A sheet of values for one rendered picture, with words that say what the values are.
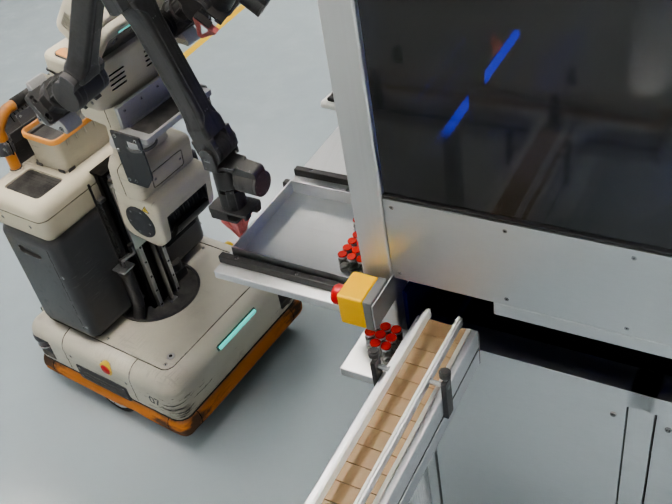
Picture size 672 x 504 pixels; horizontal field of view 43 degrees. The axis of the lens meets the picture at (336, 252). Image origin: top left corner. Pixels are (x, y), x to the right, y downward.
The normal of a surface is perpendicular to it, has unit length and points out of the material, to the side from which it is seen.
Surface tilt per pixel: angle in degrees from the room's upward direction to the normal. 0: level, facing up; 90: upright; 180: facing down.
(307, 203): 0
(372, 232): 90
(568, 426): 90
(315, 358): 0
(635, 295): 90
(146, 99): 90
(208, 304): 0
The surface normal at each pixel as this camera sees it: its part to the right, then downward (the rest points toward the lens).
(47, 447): -0.15, -0.75
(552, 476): -0.47, 0.63
